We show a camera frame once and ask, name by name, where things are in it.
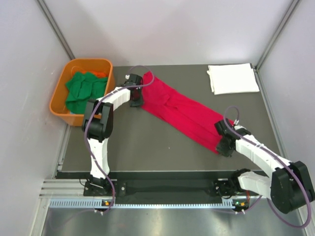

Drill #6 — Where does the red polo shirt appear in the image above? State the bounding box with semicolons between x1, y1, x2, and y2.
142;72;223;154

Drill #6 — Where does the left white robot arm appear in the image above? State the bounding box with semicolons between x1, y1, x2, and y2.
82;74;144;196

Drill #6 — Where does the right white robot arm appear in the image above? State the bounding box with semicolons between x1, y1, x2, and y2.
215;120;315;213

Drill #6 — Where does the orange t shirt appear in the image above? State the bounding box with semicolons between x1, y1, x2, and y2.
82;71;108;78

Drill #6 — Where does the green t shirt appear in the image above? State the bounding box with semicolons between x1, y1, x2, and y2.
65;71;108;114

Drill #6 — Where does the folded white t shirt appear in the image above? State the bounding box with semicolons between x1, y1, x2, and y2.
207;63;260;95

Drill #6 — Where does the orange plastic bin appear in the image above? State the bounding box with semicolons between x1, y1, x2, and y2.
49;58;115;126

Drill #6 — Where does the grey slotted cable duct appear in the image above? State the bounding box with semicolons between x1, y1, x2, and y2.
49;199;246;209

